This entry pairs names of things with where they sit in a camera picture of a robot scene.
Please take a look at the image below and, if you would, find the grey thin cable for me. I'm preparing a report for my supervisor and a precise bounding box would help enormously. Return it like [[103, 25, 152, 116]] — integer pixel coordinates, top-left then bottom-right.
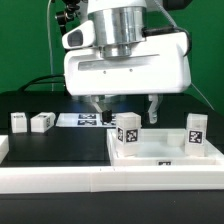
[[190, 82, 215, 111]]

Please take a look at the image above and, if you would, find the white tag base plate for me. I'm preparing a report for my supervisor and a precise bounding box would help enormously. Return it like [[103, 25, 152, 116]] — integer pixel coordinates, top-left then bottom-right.
[[56, 113, 116, 127]]

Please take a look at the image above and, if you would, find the white square tabletop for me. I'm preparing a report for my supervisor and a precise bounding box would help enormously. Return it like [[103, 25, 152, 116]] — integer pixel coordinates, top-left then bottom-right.
[[107, 129, 224, 166]]

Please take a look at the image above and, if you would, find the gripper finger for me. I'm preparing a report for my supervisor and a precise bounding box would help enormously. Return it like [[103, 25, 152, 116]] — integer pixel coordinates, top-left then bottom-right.
[[146, 94, 163, 124], [91, 96, 112, 122]]

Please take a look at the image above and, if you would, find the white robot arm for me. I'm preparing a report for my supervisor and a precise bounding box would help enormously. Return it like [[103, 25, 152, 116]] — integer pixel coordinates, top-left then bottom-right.
[[62, 0, 191, 124]]

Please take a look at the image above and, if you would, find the white obstacle fence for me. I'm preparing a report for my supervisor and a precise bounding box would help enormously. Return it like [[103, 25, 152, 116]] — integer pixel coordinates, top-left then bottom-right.
[[0, 135, 224, 194]]

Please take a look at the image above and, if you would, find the black cable bundle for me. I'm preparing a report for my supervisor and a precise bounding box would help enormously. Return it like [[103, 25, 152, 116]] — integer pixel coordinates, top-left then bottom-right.
[[18, 73, 66, 93]]

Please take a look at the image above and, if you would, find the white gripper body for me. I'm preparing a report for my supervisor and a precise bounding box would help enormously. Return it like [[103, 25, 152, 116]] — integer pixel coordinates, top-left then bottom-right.
[[64, 33, 191, 96]]

